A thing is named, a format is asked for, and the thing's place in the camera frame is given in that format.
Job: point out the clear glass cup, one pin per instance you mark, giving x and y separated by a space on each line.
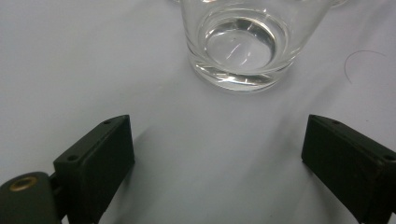
243 43

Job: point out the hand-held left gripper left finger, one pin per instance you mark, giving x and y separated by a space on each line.
93 161

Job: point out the thin dark hair strand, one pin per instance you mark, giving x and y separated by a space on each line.
345 63

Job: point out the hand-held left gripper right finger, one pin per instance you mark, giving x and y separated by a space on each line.
348 158

